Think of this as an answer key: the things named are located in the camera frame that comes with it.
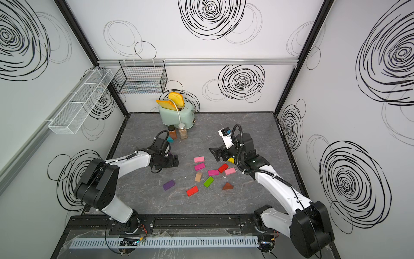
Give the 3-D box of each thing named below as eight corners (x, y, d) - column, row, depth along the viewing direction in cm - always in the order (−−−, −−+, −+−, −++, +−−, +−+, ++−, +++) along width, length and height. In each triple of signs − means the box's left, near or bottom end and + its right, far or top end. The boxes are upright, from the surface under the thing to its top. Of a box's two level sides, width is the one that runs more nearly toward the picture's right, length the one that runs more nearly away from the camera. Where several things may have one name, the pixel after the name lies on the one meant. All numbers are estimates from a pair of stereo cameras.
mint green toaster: (164, 136, 108) (158, 121, 96) (163, 123, 116) (157, 107, 104) (197, 130, 112) (195, 114, 100) (193, 117, 120) (191, 101, 108)
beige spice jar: (181, 140, 107) (179, 130, 99) (180, 133, 111) (177, 123, 103) (188, 138, 108) (186, 128, 100) (186, 132, 112) (185, 122, 104)
